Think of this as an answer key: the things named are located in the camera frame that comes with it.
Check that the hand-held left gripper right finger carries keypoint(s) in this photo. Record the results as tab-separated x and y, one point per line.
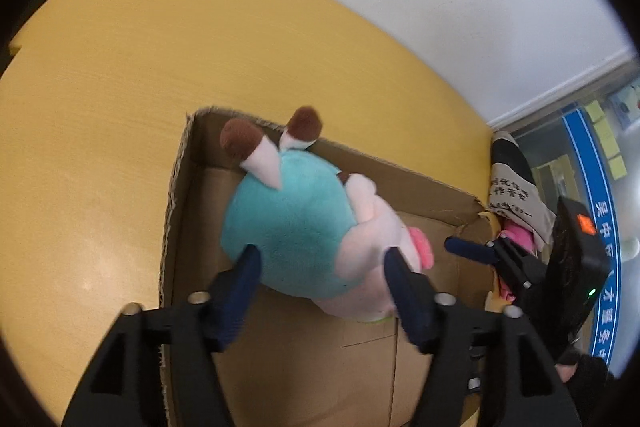
410	304

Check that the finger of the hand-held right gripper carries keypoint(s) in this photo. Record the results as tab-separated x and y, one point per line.
467	249

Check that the blue round printed sign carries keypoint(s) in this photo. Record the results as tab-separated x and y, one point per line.
595	187

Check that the teal and pink plush toy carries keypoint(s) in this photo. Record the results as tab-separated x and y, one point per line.
290	227

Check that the pink soft toy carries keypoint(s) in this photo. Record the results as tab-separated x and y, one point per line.
515	235

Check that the yellow sticky note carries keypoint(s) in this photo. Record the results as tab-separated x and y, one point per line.
609	146
617	167
595	110
602	129

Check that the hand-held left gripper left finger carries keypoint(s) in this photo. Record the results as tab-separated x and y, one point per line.
239	294

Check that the brown cardboard box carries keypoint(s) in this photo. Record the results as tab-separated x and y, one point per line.
320	367

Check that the person's right forearm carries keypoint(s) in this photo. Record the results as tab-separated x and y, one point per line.
592	382

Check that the beige printed cloth bag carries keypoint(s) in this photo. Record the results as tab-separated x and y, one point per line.
510	197

